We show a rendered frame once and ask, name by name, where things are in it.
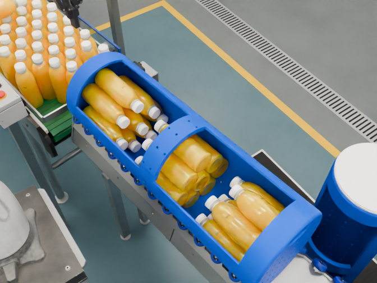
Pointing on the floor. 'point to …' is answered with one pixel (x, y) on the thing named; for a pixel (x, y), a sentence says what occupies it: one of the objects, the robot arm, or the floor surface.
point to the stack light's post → (113, 8)
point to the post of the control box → (15, 132)
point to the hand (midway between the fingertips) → (73, 17)
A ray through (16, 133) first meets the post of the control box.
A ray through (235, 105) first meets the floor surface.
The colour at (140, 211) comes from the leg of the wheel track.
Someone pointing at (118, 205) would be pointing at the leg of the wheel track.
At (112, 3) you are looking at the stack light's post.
